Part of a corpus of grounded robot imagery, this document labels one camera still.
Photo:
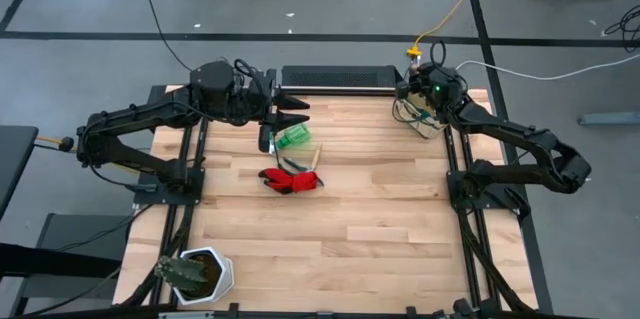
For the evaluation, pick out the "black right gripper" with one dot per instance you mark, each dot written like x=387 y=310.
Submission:
x=435 y=86

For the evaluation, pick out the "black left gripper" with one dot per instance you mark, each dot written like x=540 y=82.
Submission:
x=252 y=99

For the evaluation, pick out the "green plastic spray bottle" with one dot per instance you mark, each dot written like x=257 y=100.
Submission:
x=295 y=137

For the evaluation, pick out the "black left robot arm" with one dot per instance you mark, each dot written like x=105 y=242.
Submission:
x=135 y=114

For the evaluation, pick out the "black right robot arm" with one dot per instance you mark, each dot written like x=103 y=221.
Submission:
x=510 y=131

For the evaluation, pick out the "white hexagonal plant pot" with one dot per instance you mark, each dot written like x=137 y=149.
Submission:
x=226 y=276

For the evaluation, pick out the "grey desk leg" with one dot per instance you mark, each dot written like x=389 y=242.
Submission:
x=610 y=118

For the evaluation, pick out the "green cactus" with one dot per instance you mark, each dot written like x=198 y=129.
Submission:
x=182 y=275

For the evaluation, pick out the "black side desk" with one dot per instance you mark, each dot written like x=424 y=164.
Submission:
x=15 y=159

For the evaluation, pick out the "black aluminium table frame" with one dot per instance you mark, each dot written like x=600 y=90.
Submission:
x=280 y=315

